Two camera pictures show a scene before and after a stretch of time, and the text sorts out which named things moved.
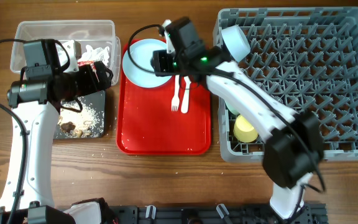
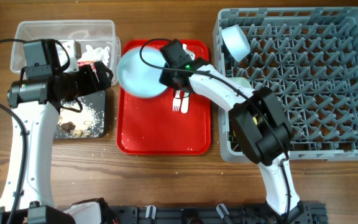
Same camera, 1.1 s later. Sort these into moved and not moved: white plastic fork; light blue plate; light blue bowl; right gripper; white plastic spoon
Moved: right gripper; light blue plate
Not moved: white plastic spoon; light blue bowl; white plastic fork
